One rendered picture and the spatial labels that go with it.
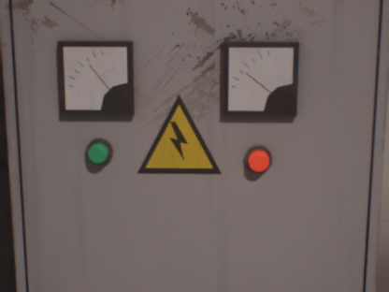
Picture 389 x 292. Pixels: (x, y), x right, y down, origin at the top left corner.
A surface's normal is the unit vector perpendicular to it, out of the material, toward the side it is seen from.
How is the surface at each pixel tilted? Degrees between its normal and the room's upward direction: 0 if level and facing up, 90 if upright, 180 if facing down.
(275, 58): 90
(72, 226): 90
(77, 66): 90
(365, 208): 90
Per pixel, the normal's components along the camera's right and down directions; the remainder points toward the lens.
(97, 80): -0.03, 0.24
